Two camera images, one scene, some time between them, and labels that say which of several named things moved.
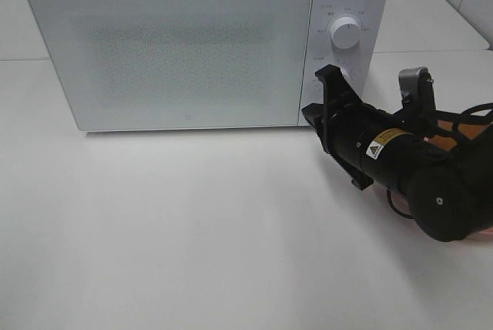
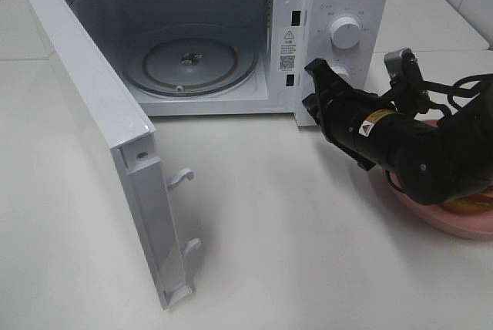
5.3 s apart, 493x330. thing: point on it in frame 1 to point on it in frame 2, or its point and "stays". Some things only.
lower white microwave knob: (347, 77) stays
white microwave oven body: (182, 45) stays
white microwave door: (169, 54) to (143, 192)
